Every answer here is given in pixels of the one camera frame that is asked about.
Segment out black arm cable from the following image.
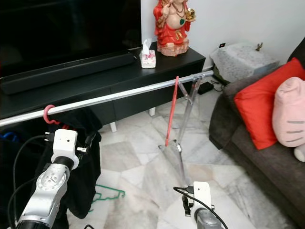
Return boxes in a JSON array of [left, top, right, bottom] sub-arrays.
[[10, 135, 54, 229], [173, 186, 230, 229]]

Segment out black soundbar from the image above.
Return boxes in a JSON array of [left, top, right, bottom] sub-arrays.
[[1, 51, 137, 95]]

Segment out plain black garment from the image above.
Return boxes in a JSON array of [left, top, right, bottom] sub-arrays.
[[29, 108, 102, 221]]

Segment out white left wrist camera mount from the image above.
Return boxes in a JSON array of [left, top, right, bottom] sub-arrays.
[[50, 128, 88, 168]]

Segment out grey speckled covered box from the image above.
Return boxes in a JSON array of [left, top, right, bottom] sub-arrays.
[[209, 42, 280, 83]]

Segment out black TV console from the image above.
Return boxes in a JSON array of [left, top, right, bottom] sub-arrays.
[[0, 42, 207, 133]]

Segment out pink cat face pillow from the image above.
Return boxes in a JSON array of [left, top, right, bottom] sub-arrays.
[[272, 76, 305, 148]]

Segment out blue hanger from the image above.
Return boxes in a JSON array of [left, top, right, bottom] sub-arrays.
[[2, 132, 20, 143]]

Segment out grey brown fabric sofa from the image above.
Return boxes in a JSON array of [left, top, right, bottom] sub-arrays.
[[208, 37, 305, 226]]

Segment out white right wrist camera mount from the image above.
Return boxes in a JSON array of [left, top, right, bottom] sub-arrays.
[[192, 181, 214, 211]]

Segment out grey Totoro plush open eyes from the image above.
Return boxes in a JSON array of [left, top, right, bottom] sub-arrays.
[[294, 143, 305, 163]]

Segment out green wire hanger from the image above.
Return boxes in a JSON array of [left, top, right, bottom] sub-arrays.
[[92, 184, 126, 213]]

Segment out salmon red plastic hanger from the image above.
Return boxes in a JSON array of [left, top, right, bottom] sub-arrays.
[[43, 104, 63, 126]]

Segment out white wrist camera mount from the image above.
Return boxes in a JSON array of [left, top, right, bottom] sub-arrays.
[[50, 128, 88, 168], [192, 181, 214, 211]]

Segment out black television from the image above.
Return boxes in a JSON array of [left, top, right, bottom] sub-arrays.
[[0, 0, 142, 79]]

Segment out silver metal clothes rack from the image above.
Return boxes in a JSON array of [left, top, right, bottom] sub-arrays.
[[0, 70, 215, 187]]

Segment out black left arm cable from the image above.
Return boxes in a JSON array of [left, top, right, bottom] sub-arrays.
[[10, 135, 54, 229]]

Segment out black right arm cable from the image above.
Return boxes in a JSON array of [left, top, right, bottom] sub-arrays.
[[173, 186, 230, 229]]

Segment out red laughing Buddha figurine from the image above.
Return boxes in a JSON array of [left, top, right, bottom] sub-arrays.
[[153, 0, 197, 57]]

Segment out white tissue box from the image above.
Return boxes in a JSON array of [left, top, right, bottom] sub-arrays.
[[140, 39, 157, 69]]

